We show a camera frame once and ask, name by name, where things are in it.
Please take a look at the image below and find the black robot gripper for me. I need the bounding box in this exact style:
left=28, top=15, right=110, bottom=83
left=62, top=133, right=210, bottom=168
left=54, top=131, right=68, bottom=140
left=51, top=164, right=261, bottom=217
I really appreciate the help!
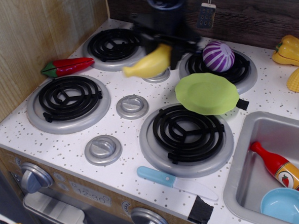
left=130, top=0, right=200, bottom=70

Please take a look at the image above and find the yellow toy banana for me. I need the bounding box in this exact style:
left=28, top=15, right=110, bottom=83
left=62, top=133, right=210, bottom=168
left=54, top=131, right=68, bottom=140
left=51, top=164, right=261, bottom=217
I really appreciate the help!
left=123, top=44, right=172, bottom=79

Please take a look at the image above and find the green plastic plate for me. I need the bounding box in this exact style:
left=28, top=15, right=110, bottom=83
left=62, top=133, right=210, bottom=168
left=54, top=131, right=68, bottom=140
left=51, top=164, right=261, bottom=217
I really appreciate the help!
left=175, top=73, right=240, bottom=116

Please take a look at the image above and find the black tape piece by plate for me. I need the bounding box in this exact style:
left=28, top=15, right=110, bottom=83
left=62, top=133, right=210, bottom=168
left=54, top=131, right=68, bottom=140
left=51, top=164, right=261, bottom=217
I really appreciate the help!
left=236, top=99, right=249, bottom=110

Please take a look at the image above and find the silver stove knob upper middle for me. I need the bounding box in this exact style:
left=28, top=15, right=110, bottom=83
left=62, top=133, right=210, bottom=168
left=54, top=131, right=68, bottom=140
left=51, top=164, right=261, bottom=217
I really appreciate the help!
left=143, top=68, right=170, bottom=84

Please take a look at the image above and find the silver stove knob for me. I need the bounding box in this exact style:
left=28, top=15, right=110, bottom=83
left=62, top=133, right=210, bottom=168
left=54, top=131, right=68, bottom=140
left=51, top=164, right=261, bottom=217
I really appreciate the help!
left=143, top=68, right=170, bottom=84
left=84, top=135, right=123, bottom=166
left=116, top=95, right=149, bottom=120

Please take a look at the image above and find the purple striped toy onion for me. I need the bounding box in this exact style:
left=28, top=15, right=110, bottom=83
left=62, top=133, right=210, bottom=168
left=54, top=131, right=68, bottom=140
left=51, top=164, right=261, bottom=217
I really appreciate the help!
left=202, top=41, right=235, bottom=73

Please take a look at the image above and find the back left stove burner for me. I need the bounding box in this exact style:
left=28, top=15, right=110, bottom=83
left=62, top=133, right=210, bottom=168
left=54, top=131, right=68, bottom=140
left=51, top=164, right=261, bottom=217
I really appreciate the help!
left=82, top=28, right=146, bottom=71

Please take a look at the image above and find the stove burner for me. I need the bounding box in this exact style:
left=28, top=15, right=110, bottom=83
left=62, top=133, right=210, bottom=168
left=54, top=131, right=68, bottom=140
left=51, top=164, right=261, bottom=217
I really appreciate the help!
left=178, top=50, right=257, bottom=95
left=27, top=75, right=110, bottom=135
left=82, top=28, right=146, bottom=71
left=139, top=104, right=234, bottom=178

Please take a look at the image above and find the back right stove burner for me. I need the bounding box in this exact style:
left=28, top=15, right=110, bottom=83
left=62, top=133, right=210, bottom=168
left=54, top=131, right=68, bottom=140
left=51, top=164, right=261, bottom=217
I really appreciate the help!
left=178, top=50, right=257, bottom=95

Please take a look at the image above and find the silver stove knob lower middle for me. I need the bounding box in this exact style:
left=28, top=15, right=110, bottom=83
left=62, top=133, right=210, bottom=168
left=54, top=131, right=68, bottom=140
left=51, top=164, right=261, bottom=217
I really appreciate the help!
left=116, top=95, right=149, bottom=120

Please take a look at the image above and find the front right stove burner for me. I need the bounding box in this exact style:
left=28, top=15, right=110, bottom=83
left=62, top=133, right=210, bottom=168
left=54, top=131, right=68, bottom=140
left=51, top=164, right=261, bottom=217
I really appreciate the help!
left=139, top=104, right=234, bottom=178

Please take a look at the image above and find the yellow toy bell pepper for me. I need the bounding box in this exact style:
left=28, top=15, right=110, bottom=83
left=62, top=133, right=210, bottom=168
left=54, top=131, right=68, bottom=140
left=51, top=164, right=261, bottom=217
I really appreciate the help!
left=272, top=35, right=299, bottom=67

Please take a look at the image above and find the red toy chili pepper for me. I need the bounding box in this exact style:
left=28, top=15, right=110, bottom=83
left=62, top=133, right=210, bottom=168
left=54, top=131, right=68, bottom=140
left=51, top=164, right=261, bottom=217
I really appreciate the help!
left=41, top=57, right=95, bottom=78

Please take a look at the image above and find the front left stove burner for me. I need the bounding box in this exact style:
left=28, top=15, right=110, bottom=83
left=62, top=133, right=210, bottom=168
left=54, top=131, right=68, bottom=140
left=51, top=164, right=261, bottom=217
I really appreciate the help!
left=27, top=75, right=110, bottom=135

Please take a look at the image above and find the silver stove knob front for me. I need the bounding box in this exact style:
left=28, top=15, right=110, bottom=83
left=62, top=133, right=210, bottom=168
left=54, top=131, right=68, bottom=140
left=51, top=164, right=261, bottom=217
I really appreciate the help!
left=84, top=135, right=123, bottom=166

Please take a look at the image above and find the silver metal sink basin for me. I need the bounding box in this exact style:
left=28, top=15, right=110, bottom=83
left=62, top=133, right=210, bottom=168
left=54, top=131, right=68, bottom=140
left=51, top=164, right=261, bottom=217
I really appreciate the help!
left=223, top=112, right=299, bottom=224

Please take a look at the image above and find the black tape piece front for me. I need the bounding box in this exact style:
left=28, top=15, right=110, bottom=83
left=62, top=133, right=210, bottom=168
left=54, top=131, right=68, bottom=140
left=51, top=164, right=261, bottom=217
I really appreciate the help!
left=188, top=196, right=214, bottom=224

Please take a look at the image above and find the red toy sauce bottle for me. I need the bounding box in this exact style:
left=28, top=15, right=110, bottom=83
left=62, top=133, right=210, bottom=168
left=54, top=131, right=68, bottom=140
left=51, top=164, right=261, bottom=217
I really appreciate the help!
left=250, top=141, right=299, bottom=191

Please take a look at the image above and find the oven clock display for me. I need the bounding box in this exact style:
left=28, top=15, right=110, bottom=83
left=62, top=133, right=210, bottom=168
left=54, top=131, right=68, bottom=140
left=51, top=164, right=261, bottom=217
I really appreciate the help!
left=69, top=181, right=112, bottom=207

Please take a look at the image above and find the silver oven knob right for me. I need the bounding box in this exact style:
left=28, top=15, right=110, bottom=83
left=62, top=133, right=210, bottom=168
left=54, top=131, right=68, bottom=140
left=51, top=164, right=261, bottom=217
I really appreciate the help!
left=131, top=207, right=169, bottom=224

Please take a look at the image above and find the silver oven knob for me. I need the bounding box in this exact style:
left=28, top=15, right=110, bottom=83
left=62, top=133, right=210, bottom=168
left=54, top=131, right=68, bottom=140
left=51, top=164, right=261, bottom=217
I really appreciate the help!
left=131, top=207, right=169, bottom=224
left=21, top=162, right=54, bottom=194

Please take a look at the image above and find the light blue plastic bowl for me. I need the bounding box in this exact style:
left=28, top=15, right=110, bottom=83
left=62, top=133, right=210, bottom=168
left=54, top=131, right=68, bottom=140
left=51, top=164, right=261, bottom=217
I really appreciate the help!
left=260, top=188, right=299, bottom=224

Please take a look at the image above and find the silver oven knob left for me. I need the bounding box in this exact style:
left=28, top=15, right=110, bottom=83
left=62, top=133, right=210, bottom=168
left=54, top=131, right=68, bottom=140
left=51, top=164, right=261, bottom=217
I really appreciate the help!
left=21, top=162, right=54, bottom=194

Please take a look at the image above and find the blue handled toy knife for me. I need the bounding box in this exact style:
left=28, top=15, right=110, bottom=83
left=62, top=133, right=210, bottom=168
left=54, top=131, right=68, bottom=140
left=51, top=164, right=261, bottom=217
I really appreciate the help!
left=136, top=166, right=219, bottom=201

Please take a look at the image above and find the silver oven door handle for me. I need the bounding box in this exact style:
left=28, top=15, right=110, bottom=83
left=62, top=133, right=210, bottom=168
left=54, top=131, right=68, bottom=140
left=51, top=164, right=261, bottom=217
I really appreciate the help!
left=23, top=192, right=85, bottom=224

